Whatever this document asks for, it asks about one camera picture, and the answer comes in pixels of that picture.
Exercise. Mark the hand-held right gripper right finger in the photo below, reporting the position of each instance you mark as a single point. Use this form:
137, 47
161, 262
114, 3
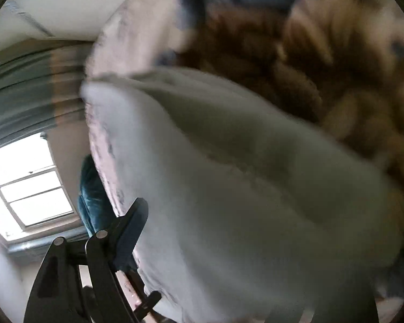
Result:
368, 309

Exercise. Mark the dark blue folded quilt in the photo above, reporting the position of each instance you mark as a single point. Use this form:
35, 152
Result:
94, 202

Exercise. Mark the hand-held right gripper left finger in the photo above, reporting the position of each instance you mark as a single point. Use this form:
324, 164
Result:
129, 235

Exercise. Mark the light green pants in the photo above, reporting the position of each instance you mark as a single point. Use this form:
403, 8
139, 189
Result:
239, 191

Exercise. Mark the floral bed blanket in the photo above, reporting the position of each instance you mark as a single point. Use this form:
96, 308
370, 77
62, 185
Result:
256, 40

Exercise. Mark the white framed window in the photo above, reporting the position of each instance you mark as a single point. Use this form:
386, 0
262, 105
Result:
27, 181

